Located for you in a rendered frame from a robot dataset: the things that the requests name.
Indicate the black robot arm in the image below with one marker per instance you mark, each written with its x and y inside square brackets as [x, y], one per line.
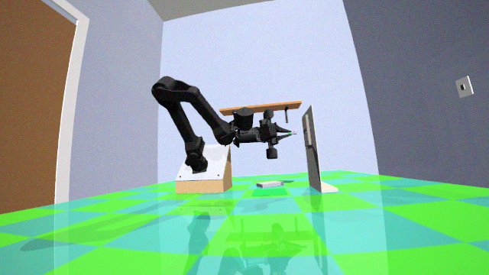
[171, 92]

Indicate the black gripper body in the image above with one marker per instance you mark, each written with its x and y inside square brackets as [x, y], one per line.
[271, 151]

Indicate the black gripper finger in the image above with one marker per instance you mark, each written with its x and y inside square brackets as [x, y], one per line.
[281, 137]
[280, 129]

